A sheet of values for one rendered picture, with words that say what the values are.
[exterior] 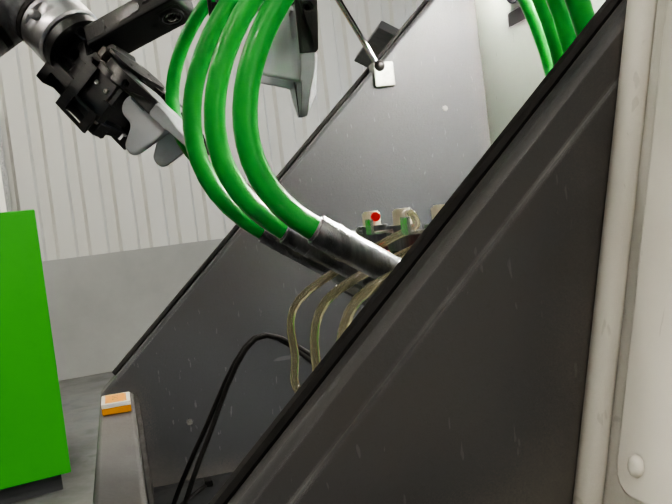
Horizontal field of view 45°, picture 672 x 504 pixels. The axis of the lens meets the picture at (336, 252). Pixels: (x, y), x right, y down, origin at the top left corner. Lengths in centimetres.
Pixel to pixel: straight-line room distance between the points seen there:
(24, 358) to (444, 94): 306
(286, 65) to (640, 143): 37
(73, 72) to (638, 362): 70
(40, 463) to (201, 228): 370
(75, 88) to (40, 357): 310
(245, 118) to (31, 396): 354
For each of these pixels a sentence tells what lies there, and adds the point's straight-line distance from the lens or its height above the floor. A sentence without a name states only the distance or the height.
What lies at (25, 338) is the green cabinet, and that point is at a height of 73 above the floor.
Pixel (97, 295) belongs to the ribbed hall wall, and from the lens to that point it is 709.
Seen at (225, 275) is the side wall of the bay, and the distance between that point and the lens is 100.
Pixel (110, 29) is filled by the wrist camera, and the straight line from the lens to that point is 89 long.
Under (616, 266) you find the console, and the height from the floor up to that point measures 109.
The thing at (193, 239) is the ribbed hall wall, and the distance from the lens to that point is 720.
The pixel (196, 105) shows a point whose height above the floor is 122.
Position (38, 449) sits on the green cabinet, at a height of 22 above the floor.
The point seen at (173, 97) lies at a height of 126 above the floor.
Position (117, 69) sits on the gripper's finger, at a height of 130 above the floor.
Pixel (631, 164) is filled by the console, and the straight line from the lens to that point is 38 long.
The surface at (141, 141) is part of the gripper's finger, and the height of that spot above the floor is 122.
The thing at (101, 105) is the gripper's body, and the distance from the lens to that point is 85.
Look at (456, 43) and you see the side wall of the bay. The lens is 111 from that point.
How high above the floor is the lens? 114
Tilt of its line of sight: 3 degrees down
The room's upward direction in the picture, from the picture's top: 7 degrees counter-clockwise
